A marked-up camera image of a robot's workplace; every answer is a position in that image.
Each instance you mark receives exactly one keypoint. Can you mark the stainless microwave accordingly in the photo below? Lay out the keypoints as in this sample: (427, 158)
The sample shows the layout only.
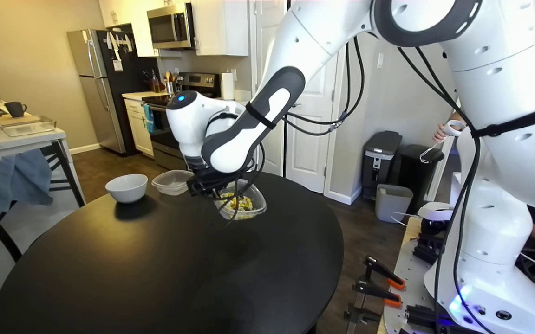
(171, 26)

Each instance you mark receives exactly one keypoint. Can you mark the black mug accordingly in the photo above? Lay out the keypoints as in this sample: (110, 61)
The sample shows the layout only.
(15, 107)

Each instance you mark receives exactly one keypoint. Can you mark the yellow food pieces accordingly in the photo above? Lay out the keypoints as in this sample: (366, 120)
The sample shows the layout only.
(234, 204)

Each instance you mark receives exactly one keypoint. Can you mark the clear plastic lunchbox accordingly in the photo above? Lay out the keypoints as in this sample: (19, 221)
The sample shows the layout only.
(241, 187)

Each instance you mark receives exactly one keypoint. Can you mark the robot mounting bench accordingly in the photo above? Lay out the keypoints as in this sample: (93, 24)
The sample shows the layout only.
(410, 269)

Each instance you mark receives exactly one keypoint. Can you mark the white upper cabinets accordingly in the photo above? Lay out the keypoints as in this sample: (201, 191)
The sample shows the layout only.
(219, 24)

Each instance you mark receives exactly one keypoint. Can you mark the stainless steel refrigerator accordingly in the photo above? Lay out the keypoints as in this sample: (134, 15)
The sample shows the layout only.
(108, 67)

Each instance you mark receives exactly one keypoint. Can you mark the black round table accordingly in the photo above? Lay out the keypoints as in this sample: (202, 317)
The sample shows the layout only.
(175, 265)

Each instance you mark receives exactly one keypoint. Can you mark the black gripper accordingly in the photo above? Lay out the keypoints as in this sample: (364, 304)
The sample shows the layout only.
(204, 180)

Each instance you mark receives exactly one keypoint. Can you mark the orange handled clamp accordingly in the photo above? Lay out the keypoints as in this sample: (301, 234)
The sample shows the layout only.
(384, 295)
(375, 265)

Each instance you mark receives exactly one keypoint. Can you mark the orange handled clamp lower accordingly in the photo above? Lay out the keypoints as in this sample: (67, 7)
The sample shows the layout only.
(384, 295)

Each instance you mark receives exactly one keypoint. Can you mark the black trash can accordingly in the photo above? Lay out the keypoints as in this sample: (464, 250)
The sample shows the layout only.
(386, 159)

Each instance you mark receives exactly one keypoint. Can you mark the black stove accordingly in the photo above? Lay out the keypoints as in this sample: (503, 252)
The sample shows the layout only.
(180, 117)

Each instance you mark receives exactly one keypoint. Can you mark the blue cloth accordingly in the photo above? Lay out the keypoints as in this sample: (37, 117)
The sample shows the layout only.
(24, 178)

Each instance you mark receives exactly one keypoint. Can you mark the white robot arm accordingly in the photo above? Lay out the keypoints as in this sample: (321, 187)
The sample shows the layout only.
(490, 54)

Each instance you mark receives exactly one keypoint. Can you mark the empty clear plastic container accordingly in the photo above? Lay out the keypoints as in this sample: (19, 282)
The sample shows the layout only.
(171, 182)

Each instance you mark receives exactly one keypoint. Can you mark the white bowl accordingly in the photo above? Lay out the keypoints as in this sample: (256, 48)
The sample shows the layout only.
(126, 187)

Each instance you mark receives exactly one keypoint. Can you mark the black chair with cloth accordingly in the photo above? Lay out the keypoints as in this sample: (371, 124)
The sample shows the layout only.
(61, 180)

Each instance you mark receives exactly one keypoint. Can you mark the white door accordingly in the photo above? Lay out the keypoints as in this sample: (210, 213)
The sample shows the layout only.
(295, 148)

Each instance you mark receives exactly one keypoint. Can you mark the grey small bin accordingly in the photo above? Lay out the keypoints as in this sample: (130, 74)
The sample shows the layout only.
(392, 202)

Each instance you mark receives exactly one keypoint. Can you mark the orange handled clamp upper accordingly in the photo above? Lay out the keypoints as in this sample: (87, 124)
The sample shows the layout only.
(375, 265)

